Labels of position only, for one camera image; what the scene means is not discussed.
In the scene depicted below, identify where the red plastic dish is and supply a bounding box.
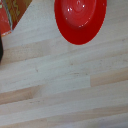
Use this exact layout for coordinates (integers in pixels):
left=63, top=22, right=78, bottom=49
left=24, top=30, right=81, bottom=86
left=54, top=0, right=108, bottom=46

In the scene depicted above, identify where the blue mug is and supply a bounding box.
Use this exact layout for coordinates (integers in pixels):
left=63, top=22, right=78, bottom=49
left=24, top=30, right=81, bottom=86
left=0, top=34, right=5, bottom=63

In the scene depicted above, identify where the red yellow food box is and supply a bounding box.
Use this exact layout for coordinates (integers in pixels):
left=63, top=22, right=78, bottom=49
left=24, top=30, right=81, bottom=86
left=0, top=0, right=33, bottom=37

